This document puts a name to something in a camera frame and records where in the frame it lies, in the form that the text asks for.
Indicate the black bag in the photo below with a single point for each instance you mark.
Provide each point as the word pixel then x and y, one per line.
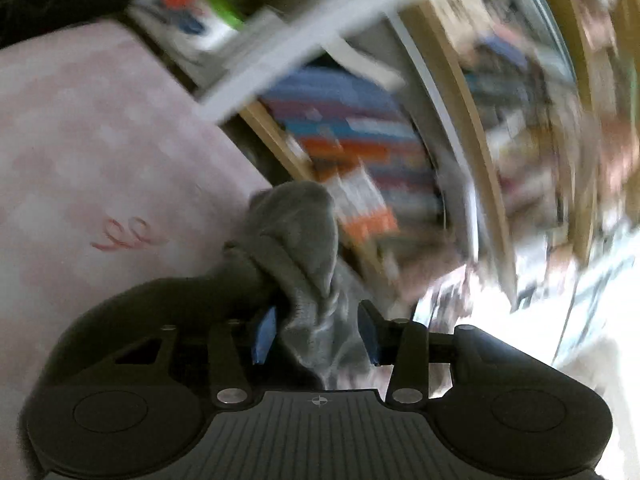
pixel 50 0

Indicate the orange white carton box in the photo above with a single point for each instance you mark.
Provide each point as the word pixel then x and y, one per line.
pixel 345 185
pixel 372 222

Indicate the white wooden bookshelf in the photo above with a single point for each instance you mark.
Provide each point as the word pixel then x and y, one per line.
pixel 465 110

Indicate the row of leaning colourful books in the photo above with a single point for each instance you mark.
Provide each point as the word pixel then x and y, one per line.
pixel 350 115

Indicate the row of dark upright books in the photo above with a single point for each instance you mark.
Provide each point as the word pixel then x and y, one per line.
pixel 525 90

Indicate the pink cartoon desk mat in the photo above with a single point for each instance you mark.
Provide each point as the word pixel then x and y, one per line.
pixel 100 135

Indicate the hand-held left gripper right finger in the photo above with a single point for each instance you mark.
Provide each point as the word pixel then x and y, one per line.
pixel 369 335

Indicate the grey sweater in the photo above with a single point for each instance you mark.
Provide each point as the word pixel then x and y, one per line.
pixel 300 240

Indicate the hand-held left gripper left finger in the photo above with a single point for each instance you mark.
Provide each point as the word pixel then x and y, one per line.
pixel 264 336

